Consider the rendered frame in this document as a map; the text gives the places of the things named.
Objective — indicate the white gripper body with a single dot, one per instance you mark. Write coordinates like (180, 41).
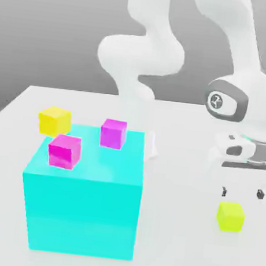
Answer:
(249, 174)

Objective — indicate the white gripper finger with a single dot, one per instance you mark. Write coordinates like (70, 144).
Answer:
(224, 191)
(260, 194)

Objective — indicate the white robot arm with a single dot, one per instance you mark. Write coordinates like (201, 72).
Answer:
(153, 54)

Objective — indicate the small lime cube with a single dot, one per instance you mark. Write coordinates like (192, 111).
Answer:
(230, 217)

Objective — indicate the small magenta cube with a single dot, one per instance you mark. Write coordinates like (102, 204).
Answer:
(63, 151)
(113, 134)

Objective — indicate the small yellow cube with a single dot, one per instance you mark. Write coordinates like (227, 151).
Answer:
(53, 120)

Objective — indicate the large cyan box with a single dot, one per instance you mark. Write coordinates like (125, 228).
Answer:
(80, 210)

